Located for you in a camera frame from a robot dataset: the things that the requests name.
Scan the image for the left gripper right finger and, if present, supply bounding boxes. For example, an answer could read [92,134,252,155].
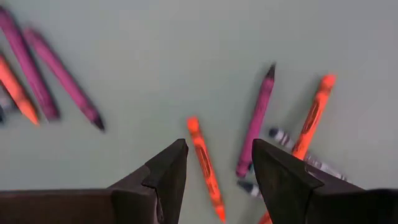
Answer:
[252,139,398,224]

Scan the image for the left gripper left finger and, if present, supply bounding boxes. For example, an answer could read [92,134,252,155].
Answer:
[0,138,190,224]

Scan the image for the purple crayon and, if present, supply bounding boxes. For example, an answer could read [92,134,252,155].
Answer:
[0,6,60,121]
[23,27,106,132]
[235,63,277,179]

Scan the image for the white-wrapped dark crayon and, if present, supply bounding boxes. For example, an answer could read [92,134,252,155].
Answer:
[268,126,351,183]

